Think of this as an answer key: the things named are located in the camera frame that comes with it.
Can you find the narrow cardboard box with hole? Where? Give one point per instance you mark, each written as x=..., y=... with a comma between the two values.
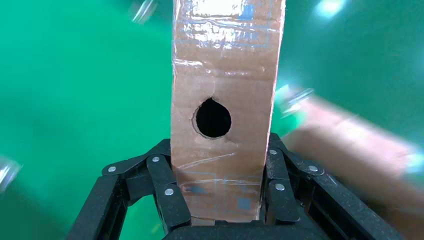
x=225, y=73

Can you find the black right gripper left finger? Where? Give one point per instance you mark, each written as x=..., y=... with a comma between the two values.
x=169, y=198

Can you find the green table cloth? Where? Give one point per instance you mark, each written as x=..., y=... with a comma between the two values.
x=139, y=217

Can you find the large open brown carton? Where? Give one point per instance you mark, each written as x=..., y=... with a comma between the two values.
x=357, y=155

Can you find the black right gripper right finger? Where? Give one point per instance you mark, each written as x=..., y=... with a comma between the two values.
x=281, y=198

